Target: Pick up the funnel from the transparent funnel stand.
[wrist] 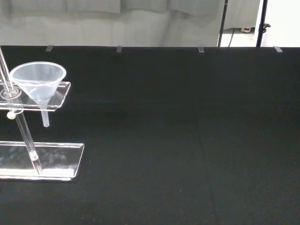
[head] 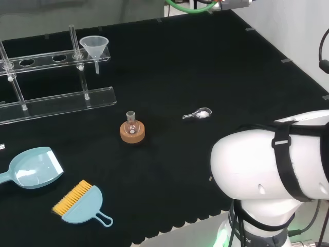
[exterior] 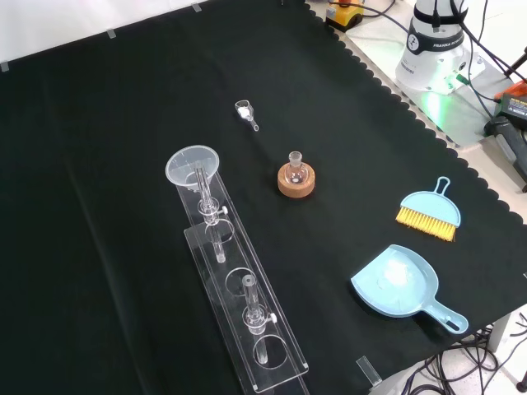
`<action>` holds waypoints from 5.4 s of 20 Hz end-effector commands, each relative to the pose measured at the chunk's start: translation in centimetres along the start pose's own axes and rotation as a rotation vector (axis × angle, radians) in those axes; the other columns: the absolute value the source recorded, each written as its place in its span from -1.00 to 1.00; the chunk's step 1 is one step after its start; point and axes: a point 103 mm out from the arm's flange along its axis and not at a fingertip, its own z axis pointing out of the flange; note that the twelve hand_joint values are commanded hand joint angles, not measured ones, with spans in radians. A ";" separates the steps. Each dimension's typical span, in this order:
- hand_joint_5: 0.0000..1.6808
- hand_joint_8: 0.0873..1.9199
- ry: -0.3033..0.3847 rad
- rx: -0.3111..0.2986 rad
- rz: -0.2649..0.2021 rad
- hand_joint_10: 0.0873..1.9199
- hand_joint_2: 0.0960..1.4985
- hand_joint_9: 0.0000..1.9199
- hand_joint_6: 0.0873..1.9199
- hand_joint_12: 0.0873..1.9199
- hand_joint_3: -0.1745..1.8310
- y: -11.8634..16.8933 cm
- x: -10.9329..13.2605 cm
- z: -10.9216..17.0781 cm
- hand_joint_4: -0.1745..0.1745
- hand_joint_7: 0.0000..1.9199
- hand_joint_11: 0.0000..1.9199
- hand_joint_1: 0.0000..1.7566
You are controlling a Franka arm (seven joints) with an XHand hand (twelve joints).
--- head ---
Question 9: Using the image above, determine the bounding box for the translucent plastic funnel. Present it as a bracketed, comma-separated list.
[79, 36, 109, 75]

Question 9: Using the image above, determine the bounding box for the glass weighing funnel with powder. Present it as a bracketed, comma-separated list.
[182, 107, 213, 120]

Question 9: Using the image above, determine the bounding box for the clear acrylic funnel stand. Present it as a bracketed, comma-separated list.
[0, 24, 117, 126]

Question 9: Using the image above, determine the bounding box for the round-bottom glass flask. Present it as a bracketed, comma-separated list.
[124, 111, 140, 135]

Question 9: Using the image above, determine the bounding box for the black bench cloth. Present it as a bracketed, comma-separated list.
[0, 9, 329, 247]

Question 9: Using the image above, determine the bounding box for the blue brush with yellow bristles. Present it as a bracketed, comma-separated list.
[51, 180, 114, 227]

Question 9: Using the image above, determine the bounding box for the light blue dustpan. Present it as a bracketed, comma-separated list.
[0, 146, 64, 190]

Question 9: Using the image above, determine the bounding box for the cork ring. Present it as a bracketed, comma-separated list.
[120, 122, 146, 144]

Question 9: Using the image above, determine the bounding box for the green cable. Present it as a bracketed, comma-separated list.
[166, 0, 219, 13]

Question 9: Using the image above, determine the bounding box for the black cable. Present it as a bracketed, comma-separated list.
[318, 26, 329, 75]

